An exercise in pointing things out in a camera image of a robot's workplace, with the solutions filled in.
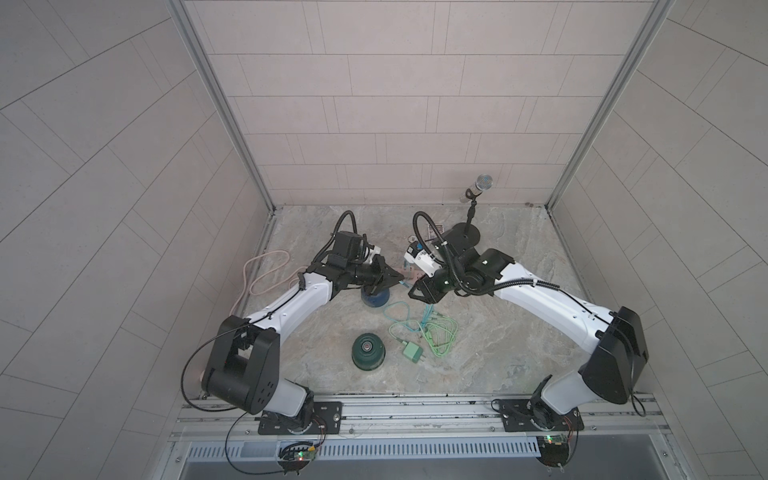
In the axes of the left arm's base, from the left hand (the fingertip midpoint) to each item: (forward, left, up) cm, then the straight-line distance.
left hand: (407, 276), depth 78 cm
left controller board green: (-37, +25, -15) cm, 47 cm away
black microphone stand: (+28, -22, -14) cm, 38 cm away
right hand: (-4, -2, -1) cm, 4 cm away
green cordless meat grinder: (-18, +10, -7) cm, 21 cm away
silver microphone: (+24, -22, +12) cm, 34 cm away
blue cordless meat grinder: (-3, +8, -9) cm, 13 cm away
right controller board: (-36, -35, -18) cm, 53 cm away
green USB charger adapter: (-15, -2, -15) cm, 21 cm away
